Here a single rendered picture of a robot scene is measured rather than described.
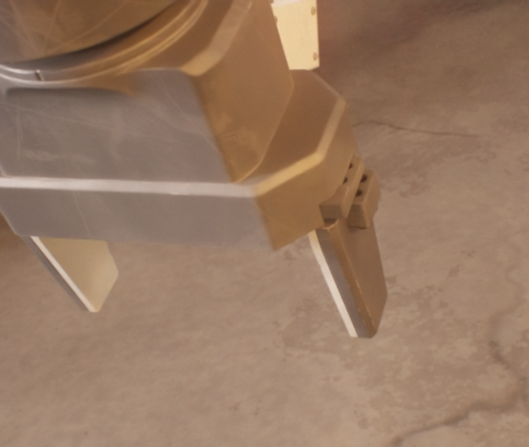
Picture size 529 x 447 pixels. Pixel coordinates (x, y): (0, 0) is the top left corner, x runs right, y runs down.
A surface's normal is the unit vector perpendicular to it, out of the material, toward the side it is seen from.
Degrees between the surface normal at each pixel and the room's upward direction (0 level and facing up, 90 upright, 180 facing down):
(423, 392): 0
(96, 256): 89
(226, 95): 95
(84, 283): 89
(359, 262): 89
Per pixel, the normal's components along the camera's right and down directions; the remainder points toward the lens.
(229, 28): 0.46, -0.46
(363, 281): 0.91, 0.04
